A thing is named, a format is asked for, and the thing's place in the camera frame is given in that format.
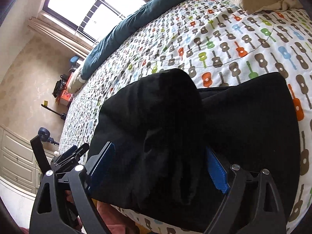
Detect black pants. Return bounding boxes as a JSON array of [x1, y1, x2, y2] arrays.
[[88, 69, 300, 232]]

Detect person's left hand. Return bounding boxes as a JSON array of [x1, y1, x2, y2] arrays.
[[65, 190, 82, 231]]

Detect white drawer cabinet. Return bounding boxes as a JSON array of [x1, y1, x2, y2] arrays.
[[1, 126, 42, 194]]

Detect red box on floor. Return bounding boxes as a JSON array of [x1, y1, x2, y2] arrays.
[[56, 74, 74, 107]]

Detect black bag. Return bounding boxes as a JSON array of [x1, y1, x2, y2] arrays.
[[52, 74, 69, 98]]

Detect beige curtain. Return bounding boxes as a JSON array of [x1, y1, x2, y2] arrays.
[[27, 17, 92, 58]]

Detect guitar pattern bed sheet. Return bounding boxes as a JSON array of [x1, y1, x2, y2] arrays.
[[59, 0, 311, 233]]

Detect dark teal duvet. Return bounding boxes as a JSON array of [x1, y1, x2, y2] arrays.
[[80, 0, 186, 81]]

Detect window with dark frame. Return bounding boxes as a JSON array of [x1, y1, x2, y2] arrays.
[[43, 0, 145, 43]]

